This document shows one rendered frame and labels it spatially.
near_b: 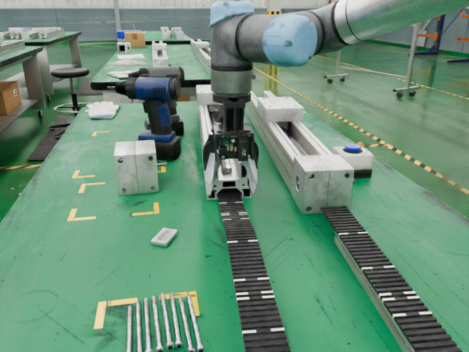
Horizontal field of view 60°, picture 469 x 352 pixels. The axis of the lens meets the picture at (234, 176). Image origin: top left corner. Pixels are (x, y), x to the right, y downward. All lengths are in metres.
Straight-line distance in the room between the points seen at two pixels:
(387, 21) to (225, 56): 0.26
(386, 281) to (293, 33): 0.37
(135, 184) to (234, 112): 0.33
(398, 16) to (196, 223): 0.49
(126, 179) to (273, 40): 0.47
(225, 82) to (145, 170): 0.31
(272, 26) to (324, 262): 0.38
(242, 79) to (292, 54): 0.13
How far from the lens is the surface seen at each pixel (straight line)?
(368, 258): 0.67
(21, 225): 0.90
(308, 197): 0.83
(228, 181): 0.92
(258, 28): 0.66
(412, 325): 0.57
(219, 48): 0.72
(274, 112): 1.19
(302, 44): 0.65
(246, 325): 0.53
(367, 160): 1.04
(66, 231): 0.84
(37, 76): 5.15
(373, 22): 0.70
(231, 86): 0.73
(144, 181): 0.94
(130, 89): 1.13
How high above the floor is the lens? 1.17
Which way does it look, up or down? 22 degrees down
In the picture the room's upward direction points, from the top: straight up
